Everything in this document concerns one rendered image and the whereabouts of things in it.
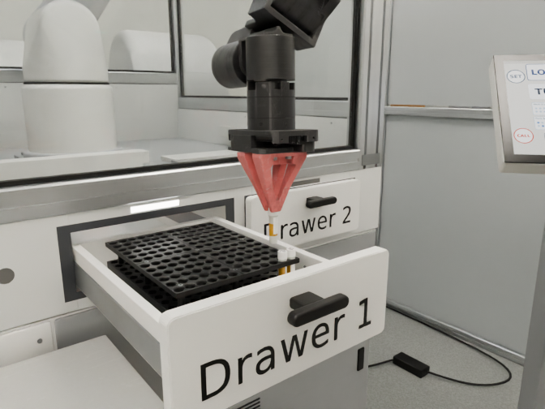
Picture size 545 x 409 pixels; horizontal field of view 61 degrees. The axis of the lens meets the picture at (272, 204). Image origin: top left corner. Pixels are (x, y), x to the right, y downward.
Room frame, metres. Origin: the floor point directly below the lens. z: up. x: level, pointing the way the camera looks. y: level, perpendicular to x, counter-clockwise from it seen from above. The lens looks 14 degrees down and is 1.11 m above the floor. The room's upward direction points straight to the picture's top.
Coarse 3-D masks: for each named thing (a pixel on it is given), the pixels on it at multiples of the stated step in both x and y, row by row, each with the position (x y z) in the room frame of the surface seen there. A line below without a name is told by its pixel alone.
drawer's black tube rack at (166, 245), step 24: (120, 240) 0.64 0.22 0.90; (144, 240) 0.65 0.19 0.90; (168, 240) 0.65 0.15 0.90; (192, 240) 0.64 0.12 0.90; (216, 240) 0.64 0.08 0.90; (240, 240) 0.64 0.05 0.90; (120, 264) 0.62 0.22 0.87; (144, 264) 0.55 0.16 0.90; (168, 264) 0.55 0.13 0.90; (192, 264) 0.54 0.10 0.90; (216, 264) 0.55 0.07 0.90; (240, 264) 0.54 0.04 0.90; (144, 288) 0.54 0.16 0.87; (168, 288) 0.47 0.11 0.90; (216, 288) 0.55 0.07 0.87
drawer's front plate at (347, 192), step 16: (288, 192) 0.84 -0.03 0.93; (304, 192) 0.87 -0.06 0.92; (320, 192) 0.90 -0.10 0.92; (336, 192) 0.92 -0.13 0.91; (352, 192) 0.95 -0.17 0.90; (256, 208) 0.80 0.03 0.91; (288, 208) 0.84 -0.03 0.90; (304, 208) 0.87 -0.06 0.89; (320, 208) 0.90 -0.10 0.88; (336, 208) 0.93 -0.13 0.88; (352, 208) 0.96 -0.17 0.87; (256, 224) 0.80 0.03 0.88; (288, 224) 0.84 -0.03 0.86; (304, 224) 0.87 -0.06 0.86; (320, 224) 0.90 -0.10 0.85; (336, 224) 0.93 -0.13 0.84; (352, 224) 0.96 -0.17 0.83; (288, 240) 0.85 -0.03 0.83; (304, 240) 0.87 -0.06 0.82
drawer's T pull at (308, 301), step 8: (296, 296) 0.43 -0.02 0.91; (304, 296) 0.43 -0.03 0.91; (312, 296) 0.43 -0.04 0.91; (336, 296) 0.42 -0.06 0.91; (344, 296) 0.43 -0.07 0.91; (296, 304) 0.42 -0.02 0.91; (304, 304) 0.41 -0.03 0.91; (312, 304) 0.41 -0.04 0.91; (320, 304) 0.41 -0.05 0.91; (328, 304) 0.41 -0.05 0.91; (336, 304) 0.42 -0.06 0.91; (344, 304) 0.42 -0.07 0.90; (296, 312) 0.39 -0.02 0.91; (304, 312) 0.39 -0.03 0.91; (312, 312) 0.40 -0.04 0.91; (320, 312) 0.40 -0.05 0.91; (328, 312) 0.41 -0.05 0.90; (288, 320) 0.39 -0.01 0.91; (296, 320) 0.38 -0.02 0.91; (304, 320) 0.39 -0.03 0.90; (312, 320) 0.40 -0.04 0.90
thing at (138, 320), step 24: (216, 216) 0.80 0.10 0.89; (96, 240) 0.66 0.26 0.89; (264, 240) 0.67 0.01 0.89; (96, 264) 0.56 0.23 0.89; (312, 264) 0.58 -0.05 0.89; (96, 288) 0.55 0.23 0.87; (120, 288) 0.48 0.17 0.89; (120, 312) 0.48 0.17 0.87; (144, 312) 0.43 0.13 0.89; (144, 336) 0.43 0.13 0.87
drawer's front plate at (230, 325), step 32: (352, 256) 0.50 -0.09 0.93; (384, 256) 0.52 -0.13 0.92; (256, 288) 0.41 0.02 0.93; (288, 288) 0.43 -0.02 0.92; (320, 288) 0.45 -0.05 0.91; (352, 288) 0.48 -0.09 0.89; (384, 288) 0.52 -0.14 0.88; (160, 320) 0.36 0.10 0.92; (192, 320) 0.36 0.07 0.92; (224, 320) 0.38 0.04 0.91; (256, 320) 0.40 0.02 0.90; (320, 320) 0.45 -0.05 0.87; (352, 320) 0.49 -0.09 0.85; (192, 352) 0.36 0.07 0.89; (224, 352) 0.38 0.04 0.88; (256, 352) 0.40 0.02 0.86; (288, 352) 0.43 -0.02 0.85; (320, 352) 0.46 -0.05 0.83; (192, 384) 0.36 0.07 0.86; (256, 384) 0.40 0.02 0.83
